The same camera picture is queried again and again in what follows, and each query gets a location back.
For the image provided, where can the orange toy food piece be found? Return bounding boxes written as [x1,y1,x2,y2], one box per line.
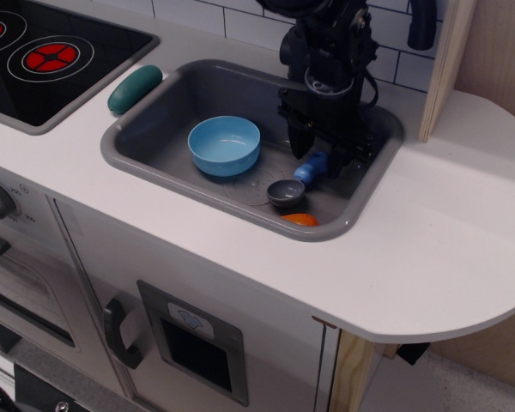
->
[281,213,319,227]

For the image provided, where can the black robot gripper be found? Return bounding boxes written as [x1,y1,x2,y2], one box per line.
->
[278,70,378,179]

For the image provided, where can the black toy faucet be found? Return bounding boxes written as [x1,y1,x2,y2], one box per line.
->
[407,0,438,51]

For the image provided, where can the grey plastic sink basin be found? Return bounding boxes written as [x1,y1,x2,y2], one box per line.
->
[100,60,404,241]

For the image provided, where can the grey cabinet door handle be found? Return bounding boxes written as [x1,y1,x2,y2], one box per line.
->
[102,299,142,370]

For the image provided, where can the green toy cucumber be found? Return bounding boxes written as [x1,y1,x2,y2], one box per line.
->
[107,65,163,115]

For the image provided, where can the light blue plastic bowl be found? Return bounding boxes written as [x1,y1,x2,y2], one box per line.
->
[187,116,261,177]

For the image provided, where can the blue handled grey spoon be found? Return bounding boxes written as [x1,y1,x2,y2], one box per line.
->
[266,151,328,209]

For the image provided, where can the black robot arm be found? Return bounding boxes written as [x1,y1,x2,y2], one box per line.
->
[260,1,379,178]

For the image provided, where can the grey ice dispenser panel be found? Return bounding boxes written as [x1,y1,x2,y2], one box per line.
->
[137,280,249,407]

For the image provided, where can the light wooden side post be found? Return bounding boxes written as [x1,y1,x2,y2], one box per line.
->
[418,0,476,142]

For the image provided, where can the black toy stovetop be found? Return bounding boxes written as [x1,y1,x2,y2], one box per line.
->
[0,1,159,136]

